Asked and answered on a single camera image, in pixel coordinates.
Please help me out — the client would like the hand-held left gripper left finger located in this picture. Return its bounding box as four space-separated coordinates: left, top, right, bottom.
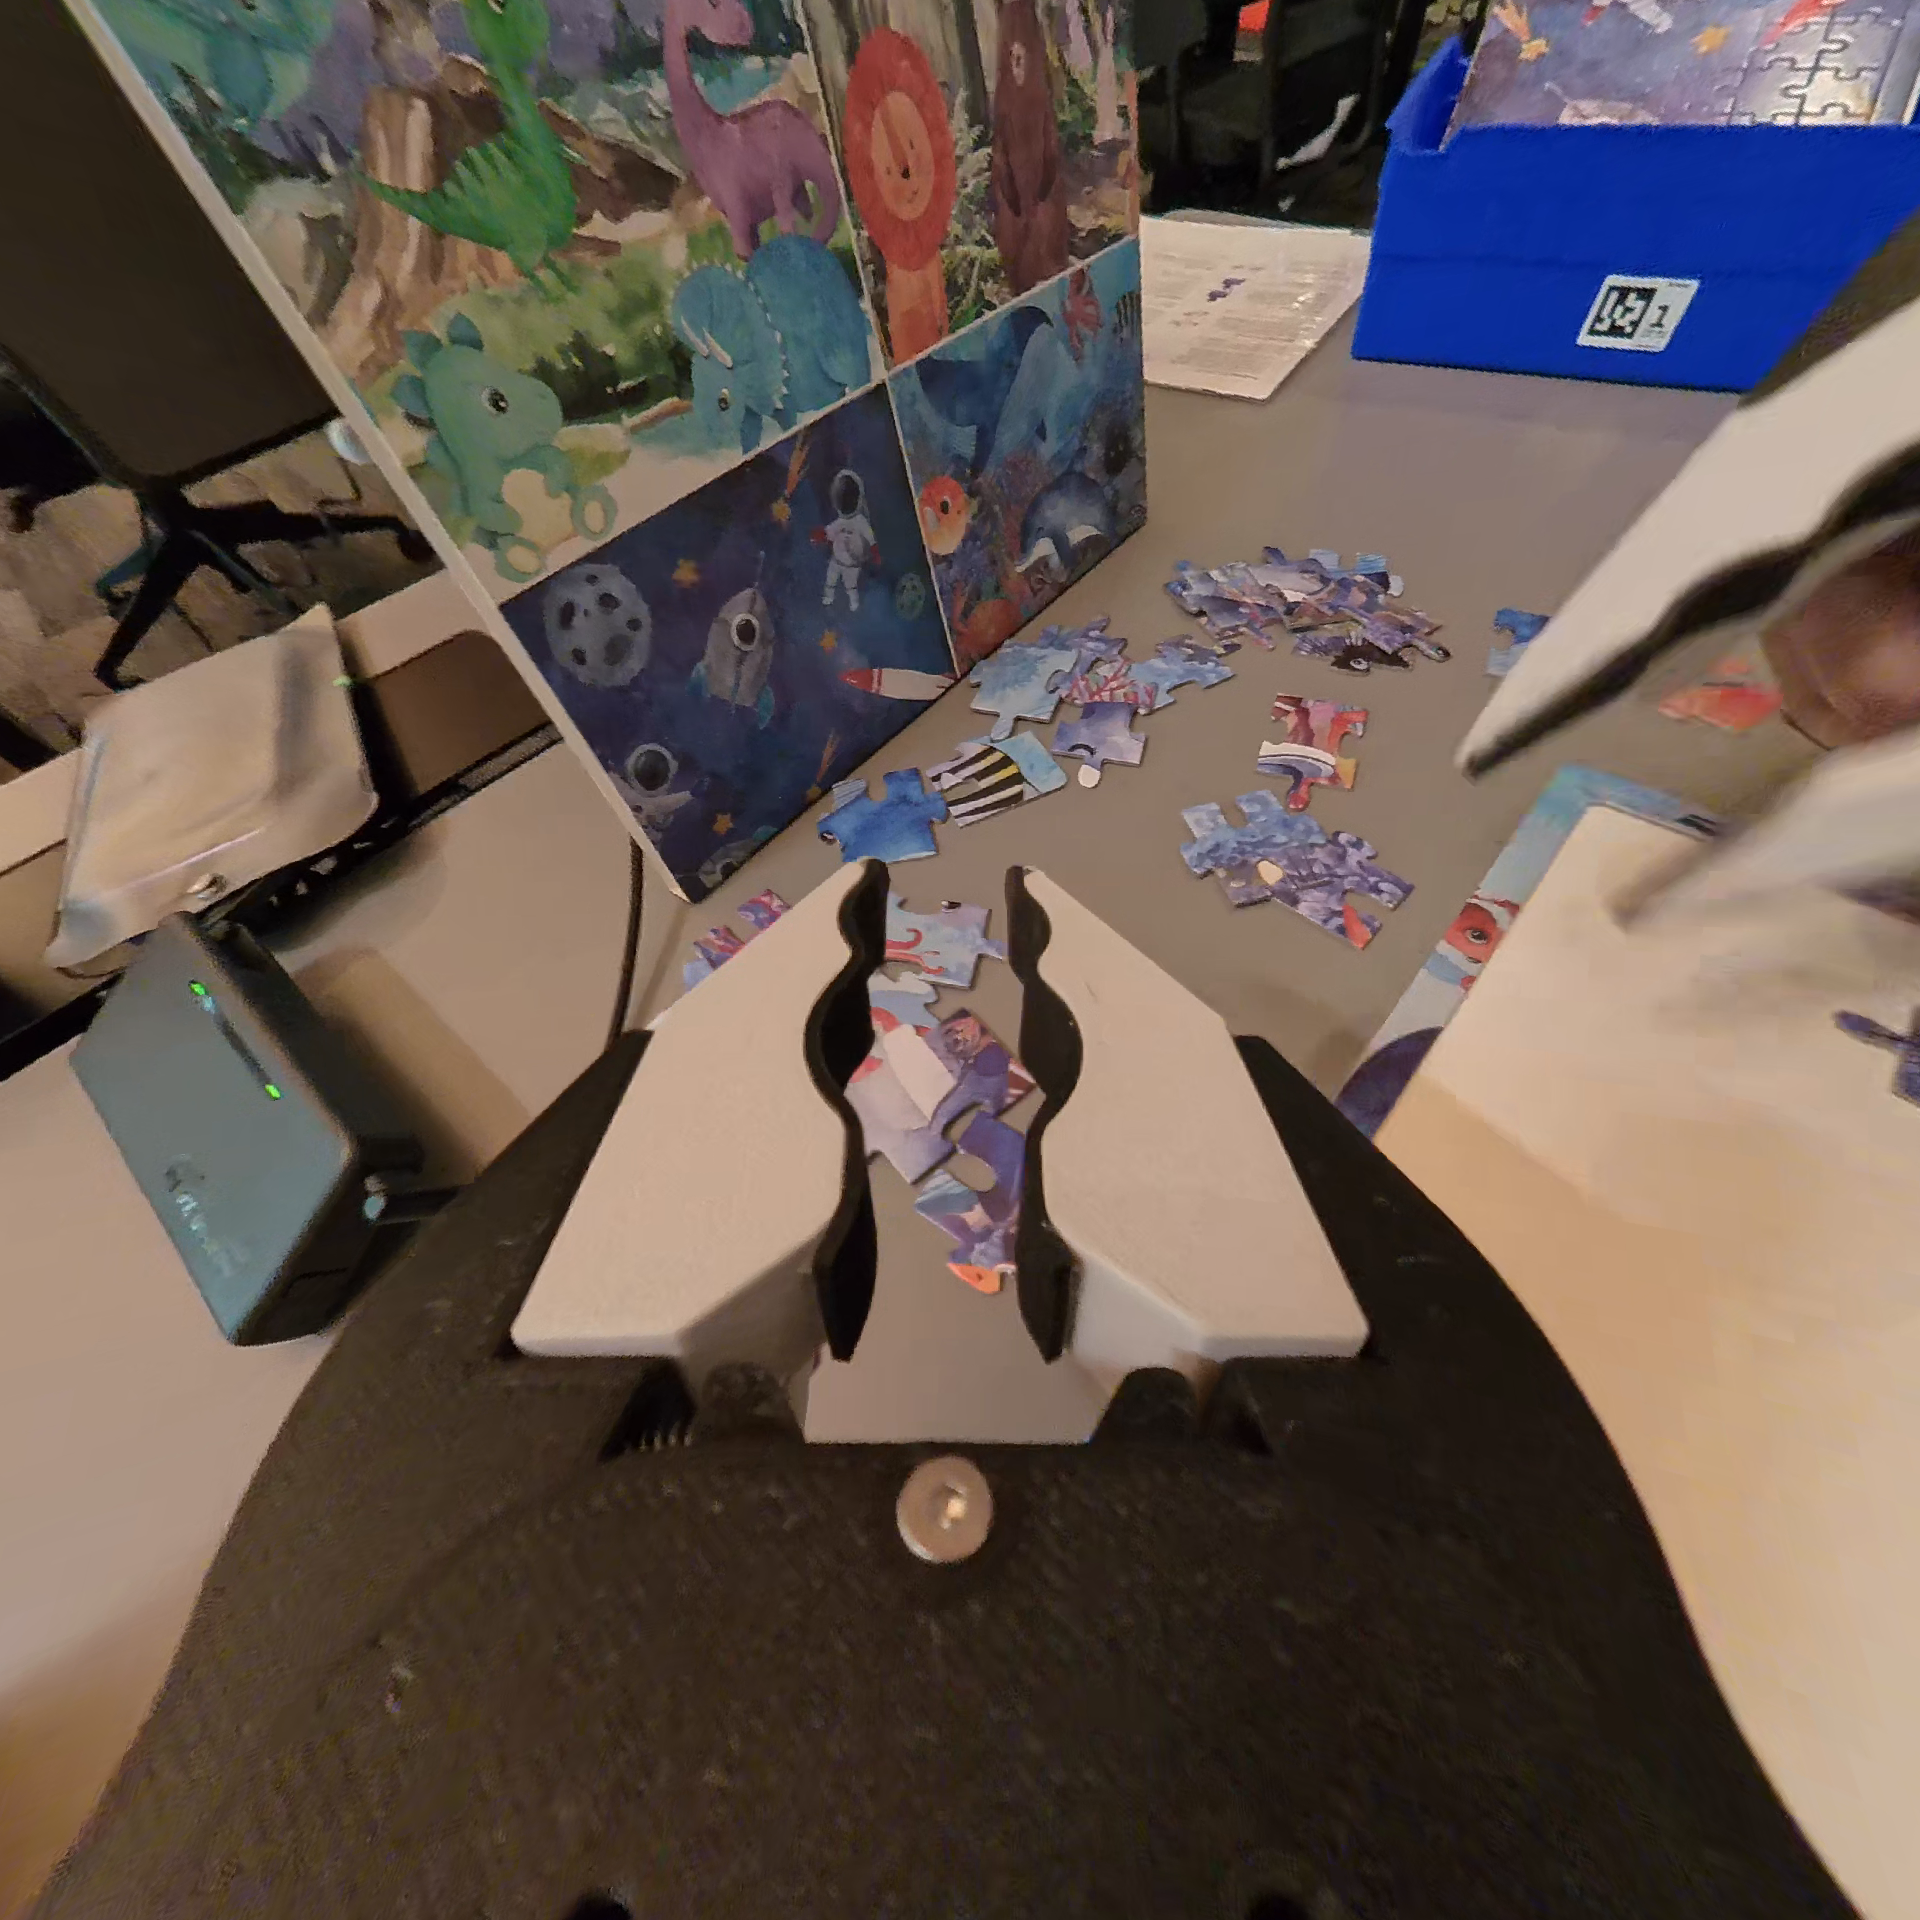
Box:
510 856 889 1441

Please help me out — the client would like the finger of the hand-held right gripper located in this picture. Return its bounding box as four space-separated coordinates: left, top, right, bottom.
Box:
1611 736 1920 961
1458 296 1920 779

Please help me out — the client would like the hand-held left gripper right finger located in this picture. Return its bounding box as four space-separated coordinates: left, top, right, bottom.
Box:
1001 863 1369 1441

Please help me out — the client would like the red crab jigsaw piece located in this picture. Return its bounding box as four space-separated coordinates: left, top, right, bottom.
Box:
1657 659 1787 736

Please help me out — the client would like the black urchin jigsaw piece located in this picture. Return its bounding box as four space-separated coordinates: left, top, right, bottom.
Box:
1839 1008 1920 1103

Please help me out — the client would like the dark blue coral jigsaw piece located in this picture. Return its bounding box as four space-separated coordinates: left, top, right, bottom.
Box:
921 1011 1039 1120

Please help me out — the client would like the cream puzzle frame tray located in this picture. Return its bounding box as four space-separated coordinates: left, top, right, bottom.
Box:
1335 765 1920 1920

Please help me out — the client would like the pile of puzzle pieces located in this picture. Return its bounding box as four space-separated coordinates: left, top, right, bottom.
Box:
681 546 1455 1296

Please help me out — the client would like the person's right hand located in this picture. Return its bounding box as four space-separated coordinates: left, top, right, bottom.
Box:
1763 546 1920 752

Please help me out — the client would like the space puzzle board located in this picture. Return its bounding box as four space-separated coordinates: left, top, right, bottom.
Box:
1447 0 1920 143

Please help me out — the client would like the blue storage bin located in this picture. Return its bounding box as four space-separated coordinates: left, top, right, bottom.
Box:
1352 35 1920 395

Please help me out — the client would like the black flat device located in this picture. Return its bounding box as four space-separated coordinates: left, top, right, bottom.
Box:
71 913 454 1346

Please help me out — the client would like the instruction sheet in plastic sleeve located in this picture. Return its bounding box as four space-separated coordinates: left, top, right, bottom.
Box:
1140 216 1374 403

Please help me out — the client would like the illustrated animal puzzle box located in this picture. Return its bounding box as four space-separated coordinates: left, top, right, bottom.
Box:
66 0 1150 902

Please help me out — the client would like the silver foil pouch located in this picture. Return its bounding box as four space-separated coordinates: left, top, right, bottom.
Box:
46 602 379 969

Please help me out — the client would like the black office chair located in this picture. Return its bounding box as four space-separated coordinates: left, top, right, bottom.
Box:
0 358 436 693

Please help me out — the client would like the black partition panel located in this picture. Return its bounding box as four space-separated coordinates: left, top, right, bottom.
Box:
0 0 339 485

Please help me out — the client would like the black braided cable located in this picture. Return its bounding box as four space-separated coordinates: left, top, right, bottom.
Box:
608 839 650 1038

